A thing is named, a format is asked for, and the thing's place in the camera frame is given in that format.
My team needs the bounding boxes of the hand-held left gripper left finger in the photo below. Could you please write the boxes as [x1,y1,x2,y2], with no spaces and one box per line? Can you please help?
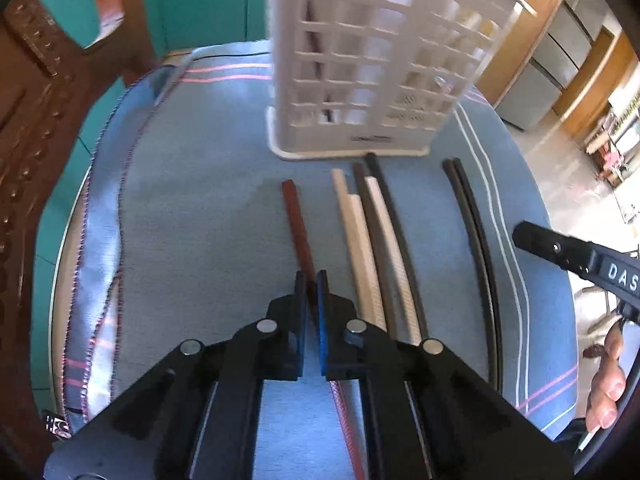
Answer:
[44,270,308,480]

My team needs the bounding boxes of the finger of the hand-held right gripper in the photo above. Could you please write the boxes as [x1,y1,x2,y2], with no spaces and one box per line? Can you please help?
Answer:
[512,221,598,277]

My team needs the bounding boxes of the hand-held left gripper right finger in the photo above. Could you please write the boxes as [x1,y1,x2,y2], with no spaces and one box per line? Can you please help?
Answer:
[317,270,574,480]

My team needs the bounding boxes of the white chopstick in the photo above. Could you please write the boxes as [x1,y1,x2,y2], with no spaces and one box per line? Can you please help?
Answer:
[331,169,381,328]
[365,176,423,346]
[349,194,388,328]

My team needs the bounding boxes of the red-brown chopstick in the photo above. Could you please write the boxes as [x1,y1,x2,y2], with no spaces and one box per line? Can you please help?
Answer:
[281,179,368,480]

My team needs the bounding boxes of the dark brown chopstick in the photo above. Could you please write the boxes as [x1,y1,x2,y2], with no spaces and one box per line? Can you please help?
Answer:
[352,161,401,338]

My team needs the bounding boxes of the white lattice utensil holder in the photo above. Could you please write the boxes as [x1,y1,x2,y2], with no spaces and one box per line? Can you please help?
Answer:
[265,0,524,162]

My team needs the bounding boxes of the person's right hand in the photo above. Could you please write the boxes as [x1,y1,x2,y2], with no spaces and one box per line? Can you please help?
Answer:
[584,324,627,431]

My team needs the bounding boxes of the blue striped towel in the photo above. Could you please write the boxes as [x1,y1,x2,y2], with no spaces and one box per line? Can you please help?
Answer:
[60,45,581,480]

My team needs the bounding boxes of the grey cabinets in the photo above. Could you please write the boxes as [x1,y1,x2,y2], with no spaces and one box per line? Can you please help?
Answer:
[499,0,608,132]

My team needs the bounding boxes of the wooden glass-door cabinet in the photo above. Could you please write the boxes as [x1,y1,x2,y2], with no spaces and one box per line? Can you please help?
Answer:
[477,0,576,107]

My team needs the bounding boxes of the carved wooden chair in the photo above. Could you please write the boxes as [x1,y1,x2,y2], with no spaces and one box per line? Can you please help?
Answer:
[0,0,167,461]

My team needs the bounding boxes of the black cable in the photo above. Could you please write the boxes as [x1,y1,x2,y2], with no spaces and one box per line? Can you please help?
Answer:
[200,42,272,59]

